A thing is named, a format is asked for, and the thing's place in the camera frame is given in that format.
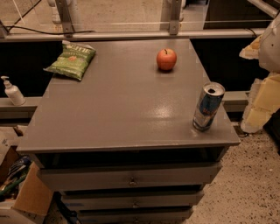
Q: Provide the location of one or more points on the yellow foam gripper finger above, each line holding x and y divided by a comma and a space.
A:
251, 51
263, 102

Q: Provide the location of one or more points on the blue silver redbull can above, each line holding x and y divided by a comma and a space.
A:
207, 106

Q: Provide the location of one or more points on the red apple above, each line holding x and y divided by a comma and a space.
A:
166, 59

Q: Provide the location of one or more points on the top grey drawer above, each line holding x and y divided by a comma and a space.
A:
63, 180

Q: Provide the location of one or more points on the grey drawer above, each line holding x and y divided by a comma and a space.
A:
133, 200
63, 180
135, 216

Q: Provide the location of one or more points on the middle grey drawer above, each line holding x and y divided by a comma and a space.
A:
133, 200

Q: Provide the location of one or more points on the grey drawer cabinet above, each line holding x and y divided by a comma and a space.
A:
127, 112

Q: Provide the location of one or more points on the bottom grey drawer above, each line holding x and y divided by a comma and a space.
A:
135, 216

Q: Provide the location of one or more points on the green chip bag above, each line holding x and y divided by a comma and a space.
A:
73, 61

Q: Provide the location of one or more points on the white pump bottle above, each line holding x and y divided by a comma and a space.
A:
13, 92

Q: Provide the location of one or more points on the cardboard box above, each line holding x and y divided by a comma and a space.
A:
32, 201

